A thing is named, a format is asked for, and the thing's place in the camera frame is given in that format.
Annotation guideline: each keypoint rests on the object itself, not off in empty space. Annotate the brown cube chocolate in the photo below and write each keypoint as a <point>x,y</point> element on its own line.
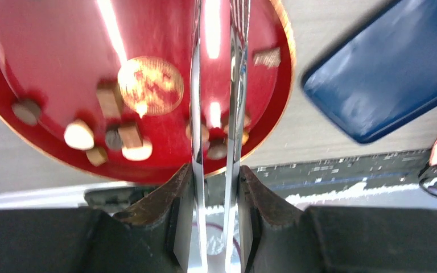
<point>130,135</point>

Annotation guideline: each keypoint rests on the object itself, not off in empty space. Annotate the red round tray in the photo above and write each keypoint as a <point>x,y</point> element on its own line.
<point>57,52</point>

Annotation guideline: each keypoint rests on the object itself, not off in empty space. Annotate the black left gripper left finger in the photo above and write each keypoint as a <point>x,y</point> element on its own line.
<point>151,235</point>

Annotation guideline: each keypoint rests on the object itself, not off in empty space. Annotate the metal tongs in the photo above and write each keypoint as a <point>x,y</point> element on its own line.
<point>208,23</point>

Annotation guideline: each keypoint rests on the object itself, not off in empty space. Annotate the brown rectangular chocolate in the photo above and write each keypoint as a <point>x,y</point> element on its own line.
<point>110,99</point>

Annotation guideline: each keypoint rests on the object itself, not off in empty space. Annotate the white oval chocolate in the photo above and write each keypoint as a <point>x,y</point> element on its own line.
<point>138,153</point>
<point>78,135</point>

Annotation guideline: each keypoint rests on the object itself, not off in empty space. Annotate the dark ridged round chocolate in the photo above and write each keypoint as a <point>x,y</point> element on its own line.
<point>113,140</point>

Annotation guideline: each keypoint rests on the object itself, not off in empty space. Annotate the silver wrapped chocolate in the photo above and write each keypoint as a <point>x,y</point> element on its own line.
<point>270,58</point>

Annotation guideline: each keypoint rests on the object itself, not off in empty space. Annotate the grey round edge chocolate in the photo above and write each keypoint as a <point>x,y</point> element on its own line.
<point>27,111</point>

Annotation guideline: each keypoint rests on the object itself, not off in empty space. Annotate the blue tin lid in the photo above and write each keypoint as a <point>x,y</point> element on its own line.
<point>382,76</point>

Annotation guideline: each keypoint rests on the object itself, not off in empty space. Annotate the tan ridged round chocolate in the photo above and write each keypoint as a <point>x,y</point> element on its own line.
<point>97,156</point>

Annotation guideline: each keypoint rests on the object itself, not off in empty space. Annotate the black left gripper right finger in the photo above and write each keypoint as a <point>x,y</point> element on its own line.
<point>278,237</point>

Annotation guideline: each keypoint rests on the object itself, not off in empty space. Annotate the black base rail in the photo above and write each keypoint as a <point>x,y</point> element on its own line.
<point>288,179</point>

